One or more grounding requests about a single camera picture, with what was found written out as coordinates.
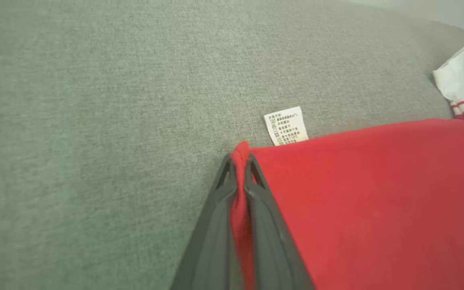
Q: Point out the grey fabric sofa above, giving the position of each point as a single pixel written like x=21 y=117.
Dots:
x=95 y=121

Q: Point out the red jersey with navy lettering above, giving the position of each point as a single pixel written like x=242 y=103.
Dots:
x=377 y=201

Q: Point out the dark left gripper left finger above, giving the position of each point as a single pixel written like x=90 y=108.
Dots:
x=212 y=241

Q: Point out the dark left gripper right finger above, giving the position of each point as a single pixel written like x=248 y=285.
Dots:
x=272 y=249

